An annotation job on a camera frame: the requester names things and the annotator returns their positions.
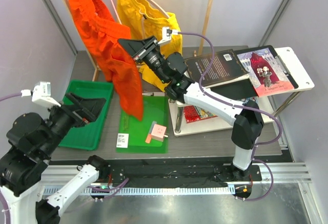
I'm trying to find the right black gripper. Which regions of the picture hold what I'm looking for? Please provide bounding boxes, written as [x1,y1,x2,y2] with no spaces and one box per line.
[117,36,169,84]

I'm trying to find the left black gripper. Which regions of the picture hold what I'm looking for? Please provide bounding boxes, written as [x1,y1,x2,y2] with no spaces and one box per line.
[41,89,108,155]

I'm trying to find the orange shorts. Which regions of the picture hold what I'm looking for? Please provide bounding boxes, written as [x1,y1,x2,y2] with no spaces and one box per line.
[68,0,144,120]

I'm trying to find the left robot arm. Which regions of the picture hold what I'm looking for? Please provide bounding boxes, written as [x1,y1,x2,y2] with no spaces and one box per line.
[1,91,110,223]

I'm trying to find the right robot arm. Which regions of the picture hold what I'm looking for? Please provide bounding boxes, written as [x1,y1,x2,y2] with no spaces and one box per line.
[118,36,264,180]

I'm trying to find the yellow shorts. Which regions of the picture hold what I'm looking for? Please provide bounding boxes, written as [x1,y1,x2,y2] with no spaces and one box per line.
[116,0,182,92]

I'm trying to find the green plastic tray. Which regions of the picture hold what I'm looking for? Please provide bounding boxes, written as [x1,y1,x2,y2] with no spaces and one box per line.
[59,80,114,151]

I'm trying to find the wooden clothes rack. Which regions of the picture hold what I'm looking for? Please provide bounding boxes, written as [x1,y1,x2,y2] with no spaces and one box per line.
[51,0,218,82]

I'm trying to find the green clipboard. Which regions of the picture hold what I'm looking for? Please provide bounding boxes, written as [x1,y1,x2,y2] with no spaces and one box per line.
[116,95,169,154]

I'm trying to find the orange blue highlighter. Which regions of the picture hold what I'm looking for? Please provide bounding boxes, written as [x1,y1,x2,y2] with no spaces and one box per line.
[145,121,157,144]

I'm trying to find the pink cube power adapter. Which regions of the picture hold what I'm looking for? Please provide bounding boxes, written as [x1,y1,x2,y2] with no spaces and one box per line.
[150,124,168,142]

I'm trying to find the red treehouse book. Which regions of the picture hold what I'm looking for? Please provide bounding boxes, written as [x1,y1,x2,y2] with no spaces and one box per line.
[183,106,217,124]

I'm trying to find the white two-tier shelf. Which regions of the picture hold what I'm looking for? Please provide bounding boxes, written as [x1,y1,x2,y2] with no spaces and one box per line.
[168,47,315,136]

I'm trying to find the black hardcover book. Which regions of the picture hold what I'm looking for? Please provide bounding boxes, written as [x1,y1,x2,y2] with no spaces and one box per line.
[184,49,250,88]

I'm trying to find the illustrated red castle book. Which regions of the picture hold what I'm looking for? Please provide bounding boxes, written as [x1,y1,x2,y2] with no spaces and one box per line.
[236,46,295,97]

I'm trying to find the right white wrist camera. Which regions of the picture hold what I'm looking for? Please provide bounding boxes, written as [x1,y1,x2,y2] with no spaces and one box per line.
[158,27,180,46]

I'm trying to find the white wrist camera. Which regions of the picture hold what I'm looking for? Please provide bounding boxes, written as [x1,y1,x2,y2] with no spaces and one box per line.
[158,27,180,46]
[20,81,61,109]

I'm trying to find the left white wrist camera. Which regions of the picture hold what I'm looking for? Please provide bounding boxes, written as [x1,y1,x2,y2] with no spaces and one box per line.
[20,81,61,109]

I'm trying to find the aluminium rail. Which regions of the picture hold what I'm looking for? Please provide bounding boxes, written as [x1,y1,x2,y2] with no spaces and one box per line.
[32,162,315,196]

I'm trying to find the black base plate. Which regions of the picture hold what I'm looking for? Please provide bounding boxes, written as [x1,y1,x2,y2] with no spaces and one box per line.
[100,157,262,185]

